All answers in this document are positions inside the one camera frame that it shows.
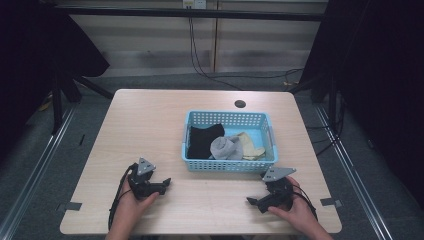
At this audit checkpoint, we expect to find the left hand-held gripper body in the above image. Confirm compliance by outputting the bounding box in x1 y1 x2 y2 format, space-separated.
127 157 160 201

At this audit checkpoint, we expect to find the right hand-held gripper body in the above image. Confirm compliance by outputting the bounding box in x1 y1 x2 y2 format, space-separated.
261 166 298 211

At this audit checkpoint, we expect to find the person's left hand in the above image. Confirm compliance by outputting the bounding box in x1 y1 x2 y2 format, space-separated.
114 179 161 232

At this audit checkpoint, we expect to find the person's right hand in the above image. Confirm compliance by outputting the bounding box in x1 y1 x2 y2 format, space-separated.
267 176 319 233

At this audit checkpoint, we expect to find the light blue plastic basket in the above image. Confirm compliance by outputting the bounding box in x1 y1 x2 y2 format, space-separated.
181 110 280 174

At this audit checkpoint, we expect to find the cream yellow sock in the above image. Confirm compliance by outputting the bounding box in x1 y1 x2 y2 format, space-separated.
233 131 267 161

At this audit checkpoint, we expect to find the grey tape strip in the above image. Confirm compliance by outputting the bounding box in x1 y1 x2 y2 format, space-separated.
319 197 343 208
57 201 83 212

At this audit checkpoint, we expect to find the black sock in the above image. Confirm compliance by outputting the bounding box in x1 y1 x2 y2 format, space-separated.
186 123 226 160

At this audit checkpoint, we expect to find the grey sock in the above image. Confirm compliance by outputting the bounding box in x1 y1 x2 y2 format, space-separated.
209 135 244 161

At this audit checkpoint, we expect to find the black metal stand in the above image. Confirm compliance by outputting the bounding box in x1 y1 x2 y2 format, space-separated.
49 71 115 136
288 71 339 129

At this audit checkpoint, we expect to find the black curtain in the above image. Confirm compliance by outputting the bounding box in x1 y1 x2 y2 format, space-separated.
0 0 111 161
299 0 424 208

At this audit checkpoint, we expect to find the black horizontal bar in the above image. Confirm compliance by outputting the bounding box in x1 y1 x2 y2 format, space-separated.
54 7 326 22

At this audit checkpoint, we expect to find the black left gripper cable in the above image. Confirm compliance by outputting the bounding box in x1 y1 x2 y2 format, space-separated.
107 162 139 232

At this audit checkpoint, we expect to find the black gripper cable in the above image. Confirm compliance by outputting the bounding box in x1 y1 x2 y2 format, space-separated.
290 184 319 222
107 162 139 232

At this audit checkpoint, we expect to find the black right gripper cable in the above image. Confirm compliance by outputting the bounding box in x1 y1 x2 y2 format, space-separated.
290 184 319 222

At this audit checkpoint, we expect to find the black floor cable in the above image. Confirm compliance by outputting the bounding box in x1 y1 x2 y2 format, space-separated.
305 96 346 158

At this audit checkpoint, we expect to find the metal floor rail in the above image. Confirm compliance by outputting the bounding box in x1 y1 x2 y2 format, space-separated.
313 104 394 240
0 106 77 240

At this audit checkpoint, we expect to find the black hanging wall cable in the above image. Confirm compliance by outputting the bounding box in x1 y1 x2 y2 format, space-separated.
188 6 305 92

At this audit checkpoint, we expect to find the white wall socket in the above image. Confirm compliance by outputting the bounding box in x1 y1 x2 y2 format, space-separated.
182 0 208 10

